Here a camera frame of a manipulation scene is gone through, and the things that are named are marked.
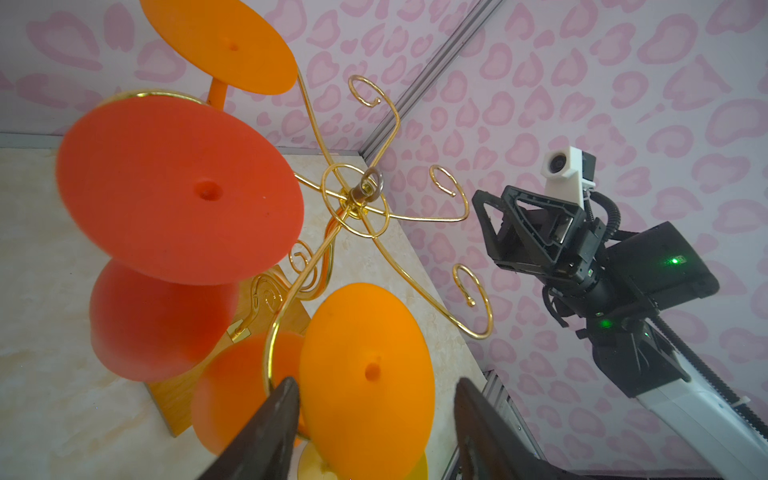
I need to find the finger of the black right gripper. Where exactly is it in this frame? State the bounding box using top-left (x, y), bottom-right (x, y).
top-left (502, 186), bottom-right (585, 267)
top-left (472, 190), bottom-right (515, 264)

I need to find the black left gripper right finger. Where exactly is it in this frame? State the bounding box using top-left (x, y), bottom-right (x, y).
top-left (454, 378), bottom-right (576, 480)

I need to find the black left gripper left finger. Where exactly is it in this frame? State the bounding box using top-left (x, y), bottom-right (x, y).
top-left (198, 377), bottom-right (300, 480)

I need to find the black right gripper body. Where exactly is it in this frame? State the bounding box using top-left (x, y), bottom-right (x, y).
top-left (488, 215), bottom-right (619, 319)

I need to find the orange front wine glass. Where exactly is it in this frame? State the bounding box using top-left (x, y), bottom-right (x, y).
top-left (190, 281), bottom-right (437, 480)

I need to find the orange wine glass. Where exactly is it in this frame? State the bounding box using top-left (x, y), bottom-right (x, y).
top-left (190, 281), bottom-right (437, 480)
top-left (140, 0), bottom-right (298, 110)

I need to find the red wine glass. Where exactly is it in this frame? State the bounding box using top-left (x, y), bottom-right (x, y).
top-left (56, 95), bottom-right (304, 382)

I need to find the orange back wine glass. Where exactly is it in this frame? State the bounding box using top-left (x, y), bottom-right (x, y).
top-left (140, 0), bottom-right (298, 110)

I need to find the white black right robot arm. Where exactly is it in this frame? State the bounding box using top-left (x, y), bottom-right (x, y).
top-left (472, 186), bottom-right (767, 479)

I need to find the wooden rack base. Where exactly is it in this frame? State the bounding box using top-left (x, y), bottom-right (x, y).
top-left (146, 278), bottom-right (290, 437)

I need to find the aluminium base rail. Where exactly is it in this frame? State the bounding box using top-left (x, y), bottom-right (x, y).
top-left (443, 376), bottom-right (543, 479)

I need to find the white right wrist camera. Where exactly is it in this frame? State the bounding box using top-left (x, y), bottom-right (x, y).
top-left (541, 146), bottom-right (596, 208)

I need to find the aluminium frame profile right corner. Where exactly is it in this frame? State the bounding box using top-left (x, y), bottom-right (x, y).
top-left (358, 0), bottom-right (504, 166)

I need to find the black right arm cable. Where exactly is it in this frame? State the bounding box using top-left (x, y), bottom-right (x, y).
top-left (584, 190), bottom-right (768, 442)

